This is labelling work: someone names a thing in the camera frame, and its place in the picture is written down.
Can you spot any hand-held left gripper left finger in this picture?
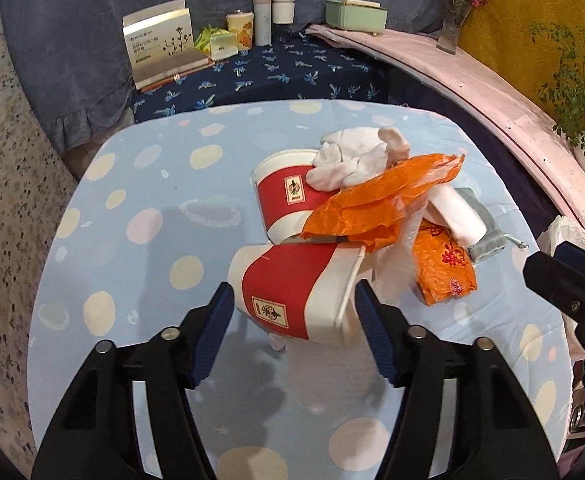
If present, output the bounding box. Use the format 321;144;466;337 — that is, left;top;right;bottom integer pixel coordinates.
31;282;236;480

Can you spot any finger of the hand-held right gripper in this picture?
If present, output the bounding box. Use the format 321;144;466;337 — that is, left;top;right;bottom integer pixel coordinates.
555;242;585;291
523;252;585;406

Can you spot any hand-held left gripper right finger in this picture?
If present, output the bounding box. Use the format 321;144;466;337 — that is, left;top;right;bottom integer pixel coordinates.
355;280;558;480

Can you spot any white lined trash bin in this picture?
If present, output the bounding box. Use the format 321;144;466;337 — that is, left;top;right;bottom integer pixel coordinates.
543;215;585;266

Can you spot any clear plastic wrap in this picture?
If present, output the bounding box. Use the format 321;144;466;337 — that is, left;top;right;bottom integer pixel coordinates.
373;200;423;301

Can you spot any grey sock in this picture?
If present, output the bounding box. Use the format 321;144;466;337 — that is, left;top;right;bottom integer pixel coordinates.
455;187;528;262

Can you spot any large red white paper cup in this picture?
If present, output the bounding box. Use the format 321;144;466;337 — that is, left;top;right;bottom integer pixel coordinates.
227;242;368;348

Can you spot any orange snack packet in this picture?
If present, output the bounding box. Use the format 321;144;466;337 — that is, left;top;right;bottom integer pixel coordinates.
413;220;477;307

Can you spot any white cloth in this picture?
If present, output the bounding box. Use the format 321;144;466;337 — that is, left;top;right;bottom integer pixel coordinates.
307;126;412;192
425;187;488;247

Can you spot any orange plastic bag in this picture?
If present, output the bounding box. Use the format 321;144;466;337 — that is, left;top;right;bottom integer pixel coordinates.
301;154;466;253

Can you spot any small red white paper cup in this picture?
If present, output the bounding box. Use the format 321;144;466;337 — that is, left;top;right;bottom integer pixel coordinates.
250;150;343;243

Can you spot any light blue dotted tablecloth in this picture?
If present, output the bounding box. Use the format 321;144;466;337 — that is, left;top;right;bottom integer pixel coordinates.
25;100;573;480

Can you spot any dark purple cloth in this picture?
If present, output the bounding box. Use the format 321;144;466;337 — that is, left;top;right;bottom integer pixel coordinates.
387;65;573;241

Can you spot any green leafy plant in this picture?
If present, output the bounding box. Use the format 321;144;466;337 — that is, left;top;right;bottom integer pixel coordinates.
530;22;585;161

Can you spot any pink cloth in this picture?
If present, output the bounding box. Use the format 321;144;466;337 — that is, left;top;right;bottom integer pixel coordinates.
305;22;585;241

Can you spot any glass vase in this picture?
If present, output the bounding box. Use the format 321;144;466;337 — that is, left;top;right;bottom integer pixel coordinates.
436;7;466;56

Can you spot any navy leaf-print cloth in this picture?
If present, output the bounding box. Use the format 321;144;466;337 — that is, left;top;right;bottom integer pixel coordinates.
131;35;391;123

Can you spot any green snack packet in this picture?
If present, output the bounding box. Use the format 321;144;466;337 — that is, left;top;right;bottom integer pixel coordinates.
194;25;238;61

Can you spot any white plant-print card box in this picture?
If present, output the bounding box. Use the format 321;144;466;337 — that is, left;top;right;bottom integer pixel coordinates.
122;1;213;90

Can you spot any yellow printed cup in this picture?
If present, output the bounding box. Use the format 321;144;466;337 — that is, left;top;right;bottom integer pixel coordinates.
226;11;254;51

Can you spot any green tissue box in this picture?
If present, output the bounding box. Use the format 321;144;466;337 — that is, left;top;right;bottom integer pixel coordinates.
325;0;389;37

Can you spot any slim white bottle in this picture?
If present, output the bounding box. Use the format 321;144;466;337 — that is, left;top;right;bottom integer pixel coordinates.
252;0;272;46

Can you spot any white jar with dark base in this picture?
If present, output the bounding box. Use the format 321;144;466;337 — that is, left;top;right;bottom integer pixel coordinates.
271;0;297;43

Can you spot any blue-grey backdrop cloth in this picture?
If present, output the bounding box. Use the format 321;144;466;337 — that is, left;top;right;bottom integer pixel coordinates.
0;0;486;153

